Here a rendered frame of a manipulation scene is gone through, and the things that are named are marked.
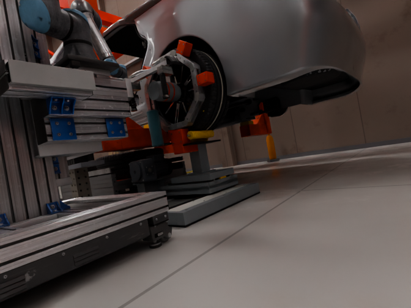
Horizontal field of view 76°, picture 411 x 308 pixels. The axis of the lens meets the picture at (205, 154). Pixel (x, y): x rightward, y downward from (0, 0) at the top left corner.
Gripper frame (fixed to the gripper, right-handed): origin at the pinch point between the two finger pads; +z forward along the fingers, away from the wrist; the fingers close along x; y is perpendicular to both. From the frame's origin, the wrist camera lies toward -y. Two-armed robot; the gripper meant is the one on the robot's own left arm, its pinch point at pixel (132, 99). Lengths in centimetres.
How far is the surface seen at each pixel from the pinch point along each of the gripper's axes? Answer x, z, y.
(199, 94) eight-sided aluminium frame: 45.6, -16.5, 7.1
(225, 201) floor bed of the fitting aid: 50, -24, 79
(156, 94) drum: 17.6, -9.1, 1.1
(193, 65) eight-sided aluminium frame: 45.3, -16.2, -12.3
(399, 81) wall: 392, 203, -17
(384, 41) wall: 385, 209, -87
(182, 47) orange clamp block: 40.4, -11.5, -26.9
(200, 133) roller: 44, -1, 32
